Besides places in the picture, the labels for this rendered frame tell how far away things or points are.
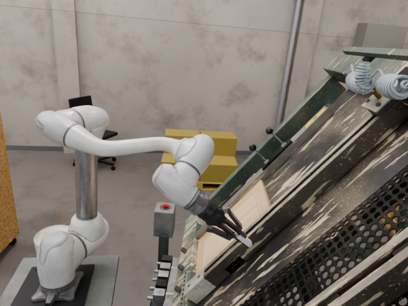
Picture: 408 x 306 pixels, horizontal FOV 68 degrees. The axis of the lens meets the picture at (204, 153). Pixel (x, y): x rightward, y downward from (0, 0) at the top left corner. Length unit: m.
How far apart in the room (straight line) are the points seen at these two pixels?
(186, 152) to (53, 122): 0.53
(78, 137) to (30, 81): 4.24
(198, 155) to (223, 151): 3.29
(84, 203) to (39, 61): 3.98
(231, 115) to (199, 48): 1.24
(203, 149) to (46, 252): 0.83
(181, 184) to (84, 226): 0.71
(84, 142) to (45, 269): 0.62
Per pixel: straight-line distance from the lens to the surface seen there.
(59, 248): 1.52
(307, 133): 1.53
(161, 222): 1.93
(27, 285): 1.78
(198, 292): 1.38
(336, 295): 0.81
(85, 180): 1.52
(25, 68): 5.44
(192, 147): 1.11
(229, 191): 1.86
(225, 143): 4.34
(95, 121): 1.41
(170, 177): 1.04
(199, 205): 1.07
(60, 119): 1.31
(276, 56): 5.46
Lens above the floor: 1.92
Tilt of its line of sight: 20 degrees down
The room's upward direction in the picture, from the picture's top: 5 degrees clockwise
